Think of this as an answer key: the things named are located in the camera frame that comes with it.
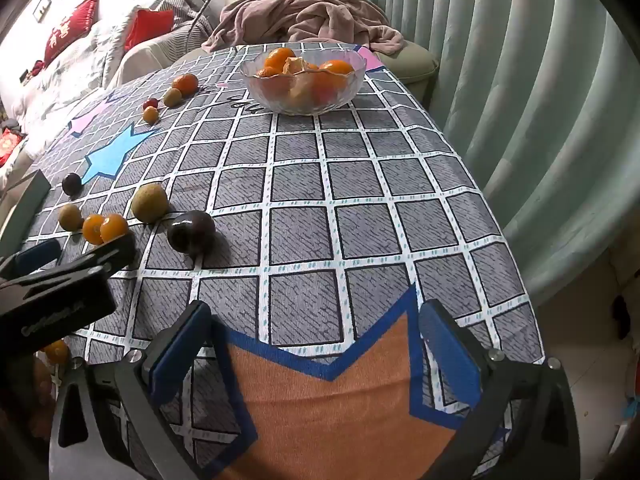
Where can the small kumquat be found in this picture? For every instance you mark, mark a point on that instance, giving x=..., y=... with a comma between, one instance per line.
x=150, y=115

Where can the dark purple plum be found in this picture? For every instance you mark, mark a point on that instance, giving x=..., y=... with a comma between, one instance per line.
x=71, y=183

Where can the dark passion fruit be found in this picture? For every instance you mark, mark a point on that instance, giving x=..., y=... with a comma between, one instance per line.
x=191, y=231

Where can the red embroidered cushion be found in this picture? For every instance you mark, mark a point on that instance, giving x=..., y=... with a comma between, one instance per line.
x=7, y=142

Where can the clear glass bowl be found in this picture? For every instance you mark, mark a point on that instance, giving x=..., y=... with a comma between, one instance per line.
x=305, y=95

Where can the large green-brown round fruit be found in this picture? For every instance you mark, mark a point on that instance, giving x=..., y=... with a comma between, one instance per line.
x=150, y=202

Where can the grey grid star tablecloth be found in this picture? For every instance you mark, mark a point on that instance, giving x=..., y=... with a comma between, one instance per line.
x=325, y=220

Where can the red printed pillow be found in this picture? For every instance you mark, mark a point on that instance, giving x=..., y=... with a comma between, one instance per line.
x=70, y=27

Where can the peeled orange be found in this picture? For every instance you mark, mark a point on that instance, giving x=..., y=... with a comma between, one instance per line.
x=297, y=72

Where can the red cherry tomato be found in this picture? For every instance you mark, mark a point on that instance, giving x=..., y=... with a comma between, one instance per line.
x=150, y=104

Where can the pale green curtain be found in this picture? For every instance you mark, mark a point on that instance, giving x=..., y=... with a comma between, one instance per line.
x=525, y=110

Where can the plain red pillow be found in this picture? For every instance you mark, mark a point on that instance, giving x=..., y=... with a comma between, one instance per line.
x=147, y=27

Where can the green armchair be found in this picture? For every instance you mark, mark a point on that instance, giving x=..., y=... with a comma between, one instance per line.
x=405, y=60

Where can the dark green box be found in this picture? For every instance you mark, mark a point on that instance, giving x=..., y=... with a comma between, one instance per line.
x=22, y=200

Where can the pink blanket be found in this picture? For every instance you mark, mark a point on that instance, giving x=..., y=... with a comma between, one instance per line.
x=310, y=12

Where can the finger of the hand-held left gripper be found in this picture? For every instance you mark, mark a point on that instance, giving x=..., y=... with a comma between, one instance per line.
x=102, y=256
x=36, y=256

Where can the small picture frame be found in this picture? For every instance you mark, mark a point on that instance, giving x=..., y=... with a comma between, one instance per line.
x=42, y=7

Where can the beige sofa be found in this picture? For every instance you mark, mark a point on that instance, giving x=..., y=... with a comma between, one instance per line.
x=150, y=57

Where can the green-brown kiwi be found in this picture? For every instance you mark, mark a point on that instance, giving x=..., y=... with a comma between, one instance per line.
x=172, y=97

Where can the orange kumquat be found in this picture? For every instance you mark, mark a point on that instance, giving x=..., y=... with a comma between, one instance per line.
x=91, y=230
x=115, y=227
x=56, y=351

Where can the grey striped cloth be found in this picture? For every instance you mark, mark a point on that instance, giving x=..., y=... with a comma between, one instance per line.
x=182, y=7

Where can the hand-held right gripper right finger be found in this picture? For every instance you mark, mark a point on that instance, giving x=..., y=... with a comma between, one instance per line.
x=450, y=355

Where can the white duvet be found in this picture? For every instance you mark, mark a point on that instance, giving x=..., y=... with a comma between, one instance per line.
x=65, y=80

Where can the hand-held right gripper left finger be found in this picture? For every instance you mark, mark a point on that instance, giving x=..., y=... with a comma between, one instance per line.
x=181, y=352

